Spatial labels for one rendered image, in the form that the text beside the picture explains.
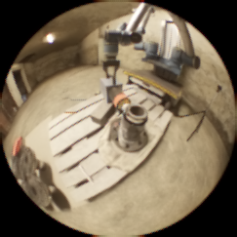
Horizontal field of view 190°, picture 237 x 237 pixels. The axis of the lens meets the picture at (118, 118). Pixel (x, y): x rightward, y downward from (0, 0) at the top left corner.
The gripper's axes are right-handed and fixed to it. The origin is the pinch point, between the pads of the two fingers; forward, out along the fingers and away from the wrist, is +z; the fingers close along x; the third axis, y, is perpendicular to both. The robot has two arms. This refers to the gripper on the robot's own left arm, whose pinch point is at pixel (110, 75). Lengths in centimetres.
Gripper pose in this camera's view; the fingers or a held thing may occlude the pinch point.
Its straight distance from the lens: 61.3
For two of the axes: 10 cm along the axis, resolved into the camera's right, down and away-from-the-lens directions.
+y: 3.9, 7.1, -5.8
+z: -0.4, 6.4, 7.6
